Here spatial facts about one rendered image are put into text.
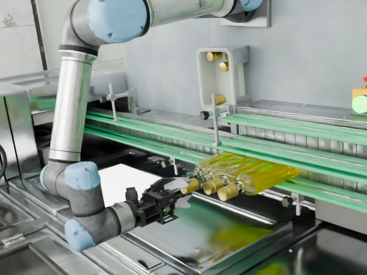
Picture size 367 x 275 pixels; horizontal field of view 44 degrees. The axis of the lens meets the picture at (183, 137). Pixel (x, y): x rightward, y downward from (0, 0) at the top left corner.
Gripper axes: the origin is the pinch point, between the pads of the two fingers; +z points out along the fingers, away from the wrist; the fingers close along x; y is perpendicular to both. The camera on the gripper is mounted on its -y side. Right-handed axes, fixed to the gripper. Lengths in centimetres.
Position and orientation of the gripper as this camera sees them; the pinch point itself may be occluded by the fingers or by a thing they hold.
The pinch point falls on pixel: (185, 187)
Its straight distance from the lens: 125.2
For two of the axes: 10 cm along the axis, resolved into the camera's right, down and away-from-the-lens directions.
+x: -1.0, -9.6, -2.7
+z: 7.7, -2.4, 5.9
